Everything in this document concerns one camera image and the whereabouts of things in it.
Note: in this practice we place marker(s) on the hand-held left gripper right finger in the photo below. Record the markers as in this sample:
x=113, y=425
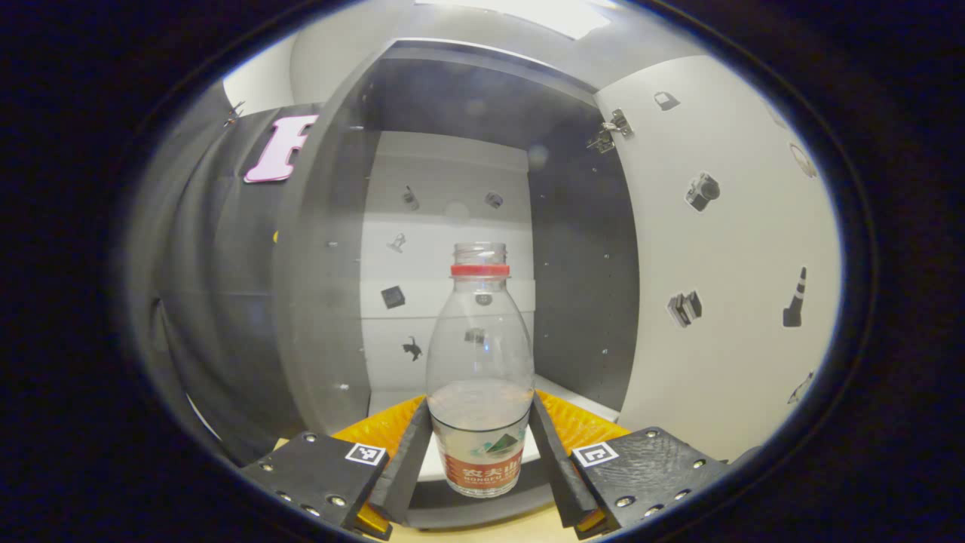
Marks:
x=554, y=467

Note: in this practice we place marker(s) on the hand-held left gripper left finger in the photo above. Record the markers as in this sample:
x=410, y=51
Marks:
x=411, y=467

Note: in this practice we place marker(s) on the white cabinet door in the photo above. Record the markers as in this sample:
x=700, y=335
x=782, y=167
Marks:
x=739, y=249

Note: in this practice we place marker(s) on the metal door hinge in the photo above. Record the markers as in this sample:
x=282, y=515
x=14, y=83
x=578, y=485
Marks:
x=611, y=132

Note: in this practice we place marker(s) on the dark grey cabinet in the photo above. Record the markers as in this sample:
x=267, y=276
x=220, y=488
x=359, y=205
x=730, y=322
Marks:
x=317, y=302

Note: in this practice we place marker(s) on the black backdrop cloth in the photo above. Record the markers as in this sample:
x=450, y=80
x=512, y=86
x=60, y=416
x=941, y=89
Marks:
x=219, y=264

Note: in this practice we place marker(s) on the clear plastic bottle red label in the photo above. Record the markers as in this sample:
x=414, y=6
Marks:
x=480, y=354

